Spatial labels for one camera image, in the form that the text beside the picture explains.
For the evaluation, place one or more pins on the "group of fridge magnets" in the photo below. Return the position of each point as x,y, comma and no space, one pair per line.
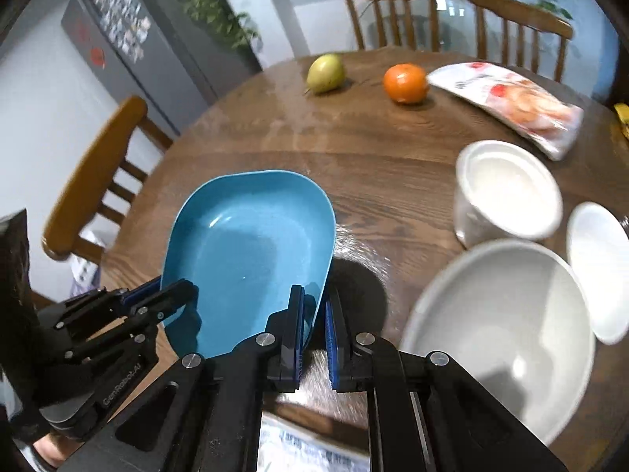
118,10

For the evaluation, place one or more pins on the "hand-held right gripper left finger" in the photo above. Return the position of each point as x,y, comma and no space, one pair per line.
296,339

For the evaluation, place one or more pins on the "wooden chair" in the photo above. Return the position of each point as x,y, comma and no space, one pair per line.
388,10
521,24
93,177

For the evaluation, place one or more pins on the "white printed bag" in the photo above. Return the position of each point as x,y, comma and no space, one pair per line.
86,265

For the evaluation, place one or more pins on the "yellow snack packet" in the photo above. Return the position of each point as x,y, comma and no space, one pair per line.
622,118

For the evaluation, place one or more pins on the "trailing green plant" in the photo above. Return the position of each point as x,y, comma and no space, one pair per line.
211,5

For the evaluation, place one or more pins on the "deep white bowl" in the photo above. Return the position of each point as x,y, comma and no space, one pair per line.
511,191

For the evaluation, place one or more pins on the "orange fruit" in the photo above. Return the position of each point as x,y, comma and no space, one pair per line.
405,83

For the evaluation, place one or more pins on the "printed paper sheet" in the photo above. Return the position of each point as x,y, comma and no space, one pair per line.
309,447

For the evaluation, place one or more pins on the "person's left hand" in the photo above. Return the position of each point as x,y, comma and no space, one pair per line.
51,452

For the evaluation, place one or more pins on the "green pear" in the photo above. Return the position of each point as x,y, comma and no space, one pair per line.
324,73

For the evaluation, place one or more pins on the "white plastic snack bag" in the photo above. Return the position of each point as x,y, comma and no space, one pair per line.
521,103

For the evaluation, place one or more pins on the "shallow white bowl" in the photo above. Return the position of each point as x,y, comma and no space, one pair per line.
597,270

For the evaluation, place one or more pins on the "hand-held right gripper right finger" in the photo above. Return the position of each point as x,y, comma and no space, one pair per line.
332,349

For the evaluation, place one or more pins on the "grey refrigerator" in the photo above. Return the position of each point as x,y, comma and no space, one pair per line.
162,49

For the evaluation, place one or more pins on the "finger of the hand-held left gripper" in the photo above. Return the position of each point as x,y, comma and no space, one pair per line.
167,300
140,292

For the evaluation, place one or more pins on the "blue oval dish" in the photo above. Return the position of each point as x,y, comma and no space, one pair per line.
245,250

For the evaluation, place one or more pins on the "large white bowl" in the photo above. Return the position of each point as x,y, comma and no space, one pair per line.
496,334

